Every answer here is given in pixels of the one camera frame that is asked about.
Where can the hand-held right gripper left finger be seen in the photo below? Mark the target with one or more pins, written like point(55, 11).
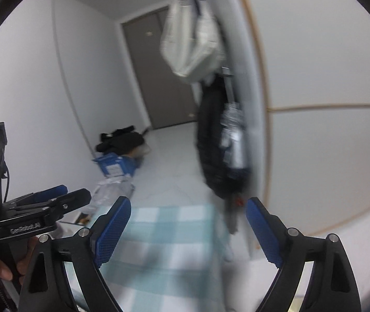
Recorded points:
point(113, 234)

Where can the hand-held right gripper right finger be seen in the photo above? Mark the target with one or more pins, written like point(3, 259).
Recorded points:
point(263, 230)

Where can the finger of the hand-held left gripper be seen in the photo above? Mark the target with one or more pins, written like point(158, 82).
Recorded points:
point(74, 200)
point(51, 192)

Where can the brown snack packet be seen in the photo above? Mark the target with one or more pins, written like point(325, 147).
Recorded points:
point(84, 219)

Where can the clear plastic bag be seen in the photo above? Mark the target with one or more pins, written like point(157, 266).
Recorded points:
point(113, 191)

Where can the blue cardboard box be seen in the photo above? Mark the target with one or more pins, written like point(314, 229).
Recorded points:
point(116, 165)

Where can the blue checked tablecloth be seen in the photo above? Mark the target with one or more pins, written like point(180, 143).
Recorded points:
point(172, 234)

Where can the pile of black clothes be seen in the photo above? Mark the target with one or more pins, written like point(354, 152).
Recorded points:
point(123, 141)

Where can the white wardrobe wood trim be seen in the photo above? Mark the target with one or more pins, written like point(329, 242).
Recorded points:
point(318, 152)

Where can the silver folded umbrella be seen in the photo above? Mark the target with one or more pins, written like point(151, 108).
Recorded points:
point(233, 136)

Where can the black hanging jacket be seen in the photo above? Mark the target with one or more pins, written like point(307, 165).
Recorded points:
point(209, 136)

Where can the grey-brown door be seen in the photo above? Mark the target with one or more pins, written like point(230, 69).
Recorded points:
point(159, 87)

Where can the white hanging bag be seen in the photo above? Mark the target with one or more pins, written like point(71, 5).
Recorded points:
point(188, 45)

